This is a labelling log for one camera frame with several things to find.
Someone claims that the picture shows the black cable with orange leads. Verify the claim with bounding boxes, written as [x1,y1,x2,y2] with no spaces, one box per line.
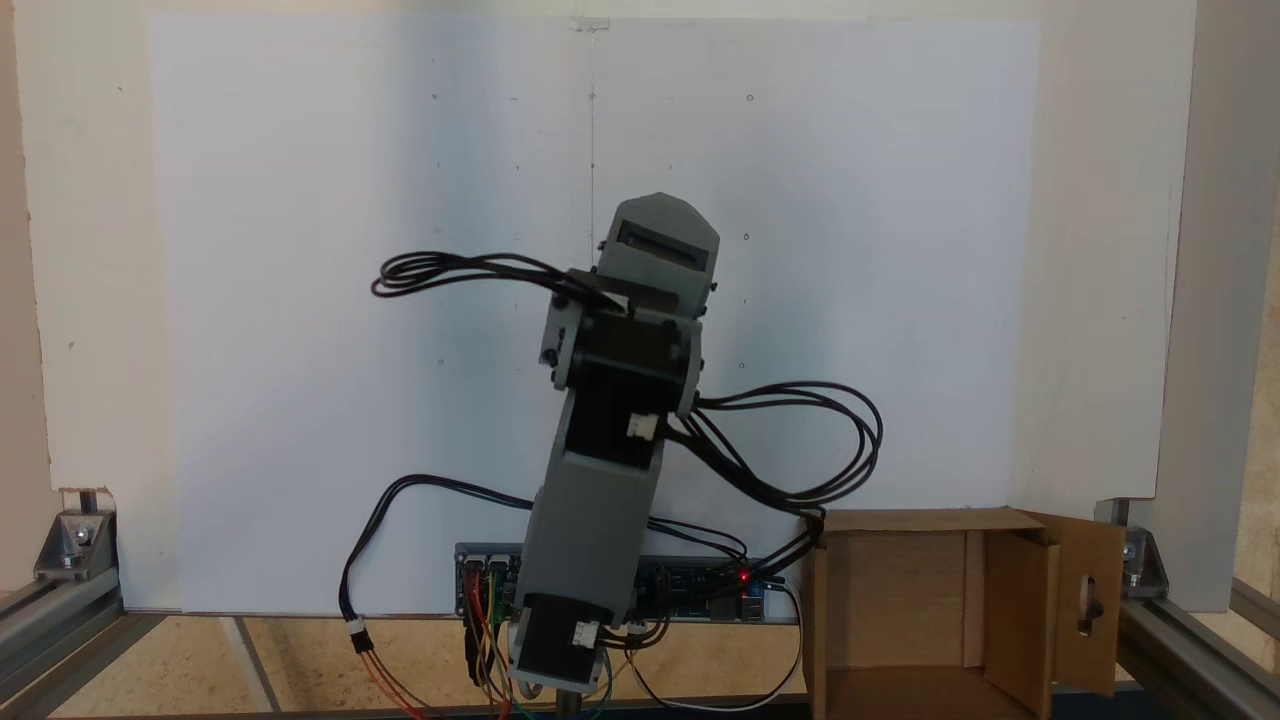
[338,475,539,720]

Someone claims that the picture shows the brown cardboard box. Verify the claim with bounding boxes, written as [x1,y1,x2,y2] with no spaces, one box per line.
[800,507,1127,720]

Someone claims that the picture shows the coloured jumper wires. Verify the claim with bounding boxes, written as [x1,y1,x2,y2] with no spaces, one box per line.
[463,568,531,720]

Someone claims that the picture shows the blue circuit board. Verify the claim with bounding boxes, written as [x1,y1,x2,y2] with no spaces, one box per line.
[634,557,772,624]

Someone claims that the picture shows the black gripper motor cable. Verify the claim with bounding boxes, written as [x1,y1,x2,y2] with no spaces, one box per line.
[371,250,603,303]

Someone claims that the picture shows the horizontal aluminium frame profile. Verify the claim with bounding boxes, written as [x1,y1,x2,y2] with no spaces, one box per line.
[1114,575,1280,720]
[0,577,167,720]

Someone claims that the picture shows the white cable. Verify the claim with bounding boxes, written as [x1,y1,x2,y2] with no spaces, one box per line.
[622,580,805,714]

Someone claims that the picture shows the white paper sheet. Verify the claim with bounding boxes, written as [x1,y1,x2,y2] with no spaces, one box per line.
[148,15,1041,617]

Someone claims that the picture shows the aluminium corner bracket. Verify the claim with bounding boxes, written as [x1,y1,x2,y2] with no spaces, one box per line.
[1120,527,1170,600]
[34,509,117,583]

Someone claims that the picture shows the looped black cable bundle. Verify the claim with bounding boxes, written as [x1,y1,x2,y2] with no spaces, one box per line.
[645,381,884,606]

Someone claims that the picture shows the grey-framed circuit board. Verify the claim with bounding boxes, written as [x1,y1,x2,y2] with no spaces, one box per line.
[455,543,527,622]

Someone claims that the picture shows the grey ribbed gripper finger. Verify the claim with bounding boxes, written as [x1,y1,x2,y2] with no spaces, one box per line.
[612,192,721,248]

